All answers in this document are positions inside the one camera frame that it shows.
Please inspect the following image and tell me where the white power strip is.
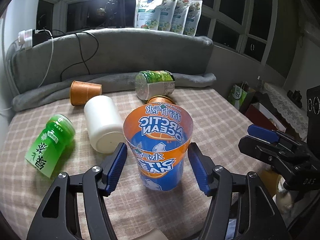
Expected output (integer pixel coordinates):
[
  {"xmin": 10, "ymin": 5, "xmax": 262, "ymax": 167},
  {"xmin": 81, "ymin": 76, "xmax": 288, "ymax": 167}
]
[{"xmin": 18, "ymin": 29, "xmax": 40, "ymax": 50}]

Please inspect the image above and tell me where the green white label cup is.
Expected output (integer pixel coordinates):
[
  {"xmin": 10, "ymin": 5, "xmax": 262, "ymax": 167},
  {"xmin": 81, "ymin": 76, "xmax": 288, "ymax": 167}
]
[{"xmin": 135, "ymin": 70, "xmax": 175, "ymax": 101}]

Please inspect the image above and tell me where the black speaker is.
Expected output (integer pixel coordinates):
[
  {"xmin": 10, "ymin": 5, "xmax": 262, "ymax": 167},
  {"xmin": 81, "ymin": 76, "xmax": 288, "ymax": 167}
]
[{"xmin": 306, "ymin": 86, "xmax": 320, "ymax": 158}]

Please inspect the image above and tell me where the refill pouch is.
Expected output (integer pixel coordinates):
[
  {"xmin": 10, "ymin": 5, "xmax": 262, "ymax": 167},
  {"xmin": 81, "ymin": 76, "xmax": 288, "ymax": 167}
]
[
  {"xmin": 158, "ymin": 0, "xmax": 177, "ymax": 31},
  {"xmin": 170, "ymin": 0, "xmax": 192, "ymax": 34},
  {"xmin": 183, "ymin": 0, "xmax": 203, "ymax": 36},
  {"xmin": 134, "ymin": 0, "xmax": 164, "ymax": 30}
]

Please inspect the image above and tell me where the grey sofa backrest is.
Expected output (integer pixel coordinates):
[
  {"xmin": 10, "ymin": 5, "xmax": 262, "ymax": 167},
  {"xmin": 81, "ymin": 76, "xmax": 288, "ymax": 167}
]
[{"xmin": 5, "ymin": 28, "xmax": 214, "ymax": 94}]

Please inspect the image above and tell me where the green carton box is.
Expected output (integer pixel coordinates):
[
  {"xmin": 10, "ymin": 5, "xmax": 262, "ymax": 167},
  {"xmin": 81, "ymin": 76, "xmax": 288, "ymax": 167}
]
[{"xmin": 227, "ymin": 82, "xmax": 247, "ymax": 110}]

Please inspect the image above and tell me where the orange patterned paper cup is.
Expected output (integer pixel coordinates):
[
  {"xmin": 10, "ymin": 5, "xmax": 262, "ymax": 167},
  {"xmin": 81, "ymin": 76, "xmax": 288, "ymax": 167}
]
[{"xmin": 147, "ymin": 95, "xmax": 175, "ymax": 104}]

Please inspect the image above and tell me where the white paper cup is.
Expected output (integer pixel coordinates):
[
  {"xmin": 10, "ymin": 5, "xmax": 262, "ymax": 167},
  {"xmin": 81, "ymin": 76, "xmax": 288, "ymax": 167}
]
[{"xmin": 84, "ymin": 95, "xmax": 125, "ymax": 154}]

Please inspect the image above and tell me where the black tripod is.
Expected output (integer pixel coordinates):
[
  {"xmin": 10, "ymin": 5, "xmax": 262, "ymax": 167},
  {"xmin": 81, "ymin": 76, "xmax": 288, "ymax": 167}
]
[{"xmin": 104, "ymin": 0, "xmax": 126, "ymax": 28}]

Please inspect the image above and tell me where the grey rolled blanket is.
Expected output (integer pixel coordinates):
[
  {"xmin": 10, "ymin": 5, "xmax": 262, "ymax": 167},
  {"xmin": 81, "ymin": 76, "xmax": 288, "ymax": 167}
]
[{"xmin": 12, "ymin": 73, "xmax": 216, "ymax": 112}]

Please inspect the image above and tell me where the black cable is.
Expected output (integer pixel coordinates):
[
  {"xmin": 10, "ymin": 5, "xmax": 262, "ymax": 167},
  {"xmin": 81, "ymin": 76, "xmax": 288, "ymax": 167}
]
[{"xmin": 44, "ymin": 29, "xmax": 99, "ymax": 82}]

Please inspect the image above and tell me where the green tea label cup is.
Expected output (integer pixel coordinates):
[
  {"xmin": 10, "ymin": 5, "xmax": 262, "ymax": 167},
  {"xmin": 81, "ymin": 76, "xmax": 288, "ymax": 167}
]
[{"xmin": 25, "ymin": 114, "xmax": 75, "ymax": 178}]

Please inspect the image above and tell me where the blue orange Arctic Ocean cup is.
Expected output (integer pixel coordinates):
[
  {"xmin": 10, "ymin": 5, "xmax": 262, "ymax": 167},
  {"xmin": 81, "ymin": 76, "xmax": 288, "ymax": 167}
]
[{"xmin": 123, "ymin": 102, "xmax": 194, "ymax": 191}]

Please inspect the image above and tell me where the plaid bed cover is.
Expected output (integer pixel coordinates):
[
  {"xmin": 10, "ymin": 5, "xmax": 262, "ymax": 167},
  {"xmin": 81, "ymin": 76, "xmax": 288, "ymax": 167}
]
[{"xmin": 1, "ymin": 88, "xmax": 264, "ymax": 239}]

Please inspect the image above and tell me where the orange cup near blanket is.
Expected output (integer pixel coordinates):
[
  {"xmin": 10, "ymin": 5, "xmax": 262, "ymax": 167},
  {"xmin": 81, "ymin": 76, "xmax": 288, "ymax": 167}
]
[{"xmin": 69, "ymin": 81, "xmax": 103, "ymax": 106}]

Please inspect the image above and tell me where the lace covered side table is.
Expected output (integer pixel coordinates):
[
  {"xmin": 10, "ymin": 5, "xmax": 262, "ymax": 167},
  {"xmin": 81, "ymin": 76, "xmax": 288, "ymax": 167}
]
[{"xmin": 261, "ymin": 82, "xmax": 308, "ymax": 142}]

